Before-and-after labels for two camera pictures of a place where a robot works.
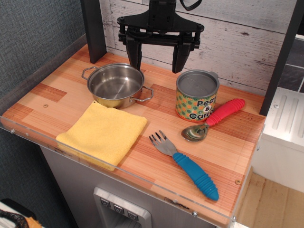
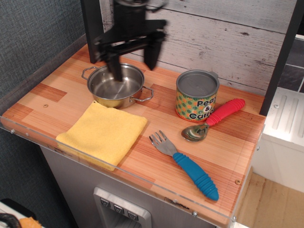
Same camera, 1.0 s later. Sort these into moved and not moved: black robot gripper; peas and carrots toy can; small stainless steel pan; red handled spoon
Moved: black robot gripper
Not moved: small stainless steel pan; red handled spoon; peas and carrots toy can
